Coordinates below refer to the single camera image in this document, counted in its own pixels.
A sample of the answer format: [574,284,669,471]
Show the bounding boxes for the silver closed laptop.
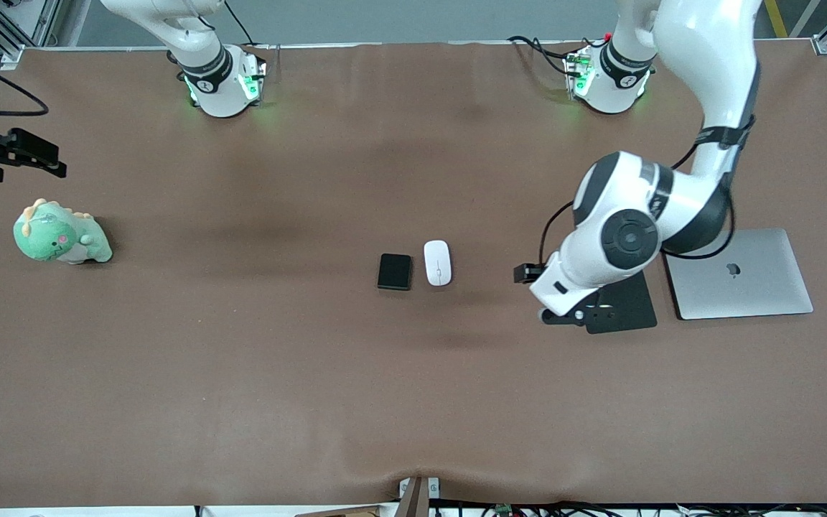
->
[665,228,815,321]

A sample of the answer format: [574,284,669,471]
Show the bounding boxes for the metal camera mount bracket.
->
[398,476,441,517]

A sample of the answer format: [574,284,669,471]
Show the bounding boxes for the black smartphone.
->
[377,253,413,292]

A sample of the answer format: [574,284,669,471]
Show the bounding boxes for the black mouse pad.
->
[583,269,658,335]

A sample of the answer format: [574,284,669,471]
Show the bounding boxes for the thin black base cable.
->
[224,0,258,47]

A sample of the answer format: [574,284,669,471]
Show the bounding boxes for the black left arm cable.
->
[537,115,757,268]

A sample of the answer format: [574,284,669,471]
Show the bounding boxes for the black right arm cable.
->
[0,49,50,118]

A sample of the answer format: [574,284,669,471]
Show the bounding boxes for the green dinosaur plush toy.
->
[13,198,113,265]

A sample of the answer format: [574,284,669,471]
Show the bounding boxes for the brown table cover mat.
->
[0,39,827,507]

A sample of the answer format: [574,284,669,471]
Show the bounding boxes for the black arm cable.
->
[0,49,50,118]
[537,115,757,268]

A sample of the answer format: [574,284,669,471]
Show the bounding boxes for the white computer mouse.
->
[424,240,452,287]

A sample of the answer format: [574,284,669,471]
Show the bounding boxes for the black cable bundle at base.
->
[507,34,604,81]

